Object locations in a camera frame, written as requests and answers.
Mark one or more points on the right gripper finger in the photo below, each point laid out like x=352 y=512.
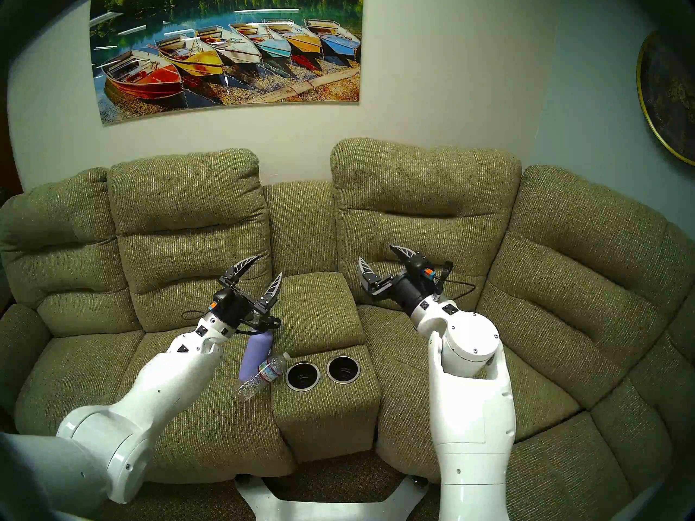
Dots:
x=406 y=254
x=370 y=278

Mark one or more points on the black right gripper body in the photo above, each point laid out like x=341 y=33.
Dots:
x=410 y=286

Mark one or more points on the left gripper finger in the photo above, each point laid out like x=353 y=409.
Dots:
x=238 y=271
x=272 y=294

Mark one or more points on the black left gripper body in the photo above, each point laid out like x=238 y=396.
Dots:
x=236 y=305

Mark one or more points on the purple metal flask bottle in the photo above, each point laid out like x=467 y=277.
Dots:
x=254 y=354

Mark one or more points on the clear Crystal Geyser water bottle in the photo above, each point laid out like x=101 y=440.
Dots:
x=266 y=373

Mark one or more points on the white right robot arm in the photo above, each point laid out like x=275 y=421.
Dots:
x=472 y=417

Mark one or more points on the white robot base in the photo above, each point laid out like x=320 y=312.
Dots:
x=331 y=509

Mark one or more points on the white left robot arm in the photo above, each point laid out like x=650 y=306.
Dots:
x=157 y=395

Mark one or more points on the green fabric sectional sofa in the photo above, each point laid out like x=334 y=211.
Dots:
x=190 y=227

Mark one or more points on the green fabric sofa console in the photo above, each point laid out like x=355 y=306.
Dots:
x=320 y=422

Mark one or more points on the colourful boats wall picture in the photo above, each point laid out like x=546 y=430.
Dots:
x=228 y=48

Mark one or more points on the round dark gold-rimmed wall decor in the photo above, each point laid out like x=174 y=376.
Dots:
x=670 y=96

